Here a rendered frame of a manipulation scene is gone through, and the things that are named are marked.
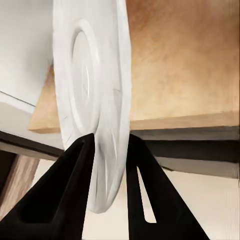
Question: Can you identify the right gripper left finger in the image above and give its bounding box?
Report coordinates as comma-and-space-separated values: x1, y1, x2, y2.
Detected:
0, 133, 95, 240

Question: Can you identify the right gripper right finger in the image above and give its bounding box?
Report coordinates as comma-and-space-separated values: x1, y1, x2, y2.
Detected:
126, 134, 210, 240

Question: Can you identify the saucer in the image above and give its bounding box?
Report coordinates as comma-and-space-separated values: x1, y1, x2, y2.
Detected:
53, 0, 132, 214

